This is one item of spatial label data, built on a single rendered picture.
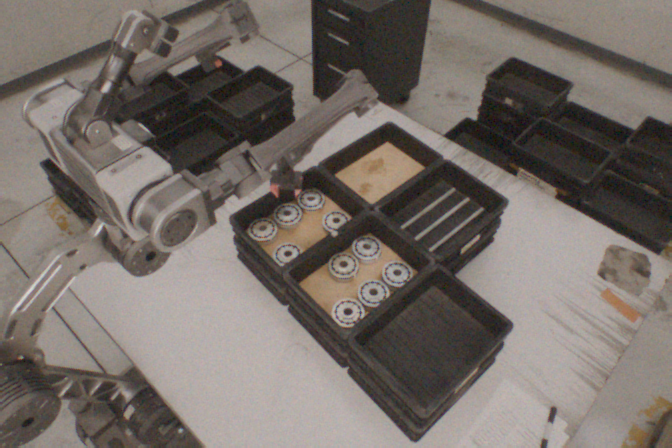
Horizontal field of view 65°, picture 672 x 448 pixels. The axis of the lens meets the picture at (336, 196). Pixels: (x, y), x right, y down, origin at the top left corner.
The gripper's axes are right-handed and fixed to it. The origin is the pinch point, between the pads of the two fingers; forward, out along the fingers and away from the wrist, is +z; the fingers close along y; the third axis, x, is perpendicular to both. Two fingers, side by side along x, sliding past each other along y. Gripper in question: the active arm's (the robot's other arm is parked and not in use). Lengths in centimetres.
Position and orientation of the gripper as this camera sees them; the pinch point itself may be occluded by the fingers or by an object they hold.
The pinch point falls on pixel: (286, 195)
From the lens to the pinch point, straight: 186.7
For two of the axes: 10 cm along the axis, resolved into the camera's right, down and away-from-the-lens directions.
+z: -0.3, 6.7, 7.4
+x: -0.4, 7.4, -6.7
